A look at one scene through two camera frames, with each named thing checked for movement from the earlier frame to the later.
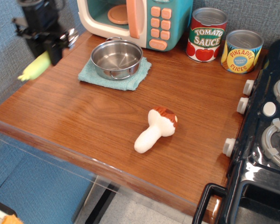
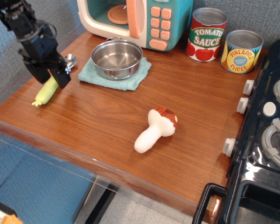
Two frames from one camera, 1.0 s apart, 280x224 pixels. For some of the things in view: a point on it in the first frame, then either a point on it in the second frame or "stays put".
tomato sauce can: (208, 27) stays put
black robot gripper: (41, 27) → (38, 45)
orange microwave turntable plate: (118, 14) stays put
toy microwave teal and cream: (158, 25) stays put
